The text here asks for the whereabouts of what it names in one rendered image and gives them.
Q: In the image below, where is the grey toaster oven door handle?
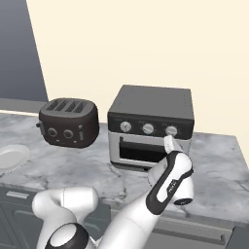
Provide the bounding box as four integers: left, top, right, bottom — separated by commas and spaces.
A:
119, 135, 167, 148

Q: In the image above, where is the black toaster knob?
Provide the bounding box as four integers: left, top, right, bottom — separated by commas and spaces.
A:
62, 128, 75, 140
47, 126, 58, 138

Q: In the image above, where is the silver drawer handle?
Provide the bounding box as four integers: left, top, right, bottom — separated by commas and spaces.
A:
6, 191, 31, 200

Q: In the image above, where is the grey toaster oven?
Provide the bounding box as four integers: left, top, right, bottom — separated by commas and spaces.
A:
107, 84, 196, 171

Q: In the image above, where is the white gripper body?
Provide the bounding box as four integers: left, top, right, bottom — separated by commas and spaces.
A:
162, 134, 185, 156

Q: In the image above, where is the silver toaster oven knob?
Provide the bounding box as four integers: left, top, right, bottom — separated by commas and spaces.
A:
120, 121, 133, 133
164, 124, 179, 137
142, 123, 156, 135

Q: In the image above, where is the black four-slot toaster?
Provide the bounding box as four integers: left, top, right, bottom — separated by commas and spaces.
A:
35, 97, 100, 150

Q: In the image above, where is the grey dishwasher handle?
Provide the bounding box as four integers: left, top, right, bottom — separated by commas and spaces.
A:
151, 227, 227, 247

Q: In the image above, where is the grey cupboard door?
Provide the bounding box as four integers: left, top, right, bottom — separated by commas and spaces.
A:
0, 207, 42, 249

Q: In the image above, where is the grey dishwasher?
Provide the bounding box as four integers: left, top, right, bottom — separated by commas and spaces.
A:
109, 207, 235, 249

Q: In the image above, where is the toaster oven glass door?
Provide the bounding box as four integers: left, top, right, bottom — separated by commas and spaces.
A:
108, 130, 193, 170

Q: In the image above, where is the grey drawer front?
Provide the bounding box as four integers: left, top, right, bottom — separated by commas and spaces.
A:
0, 186, 42, 210

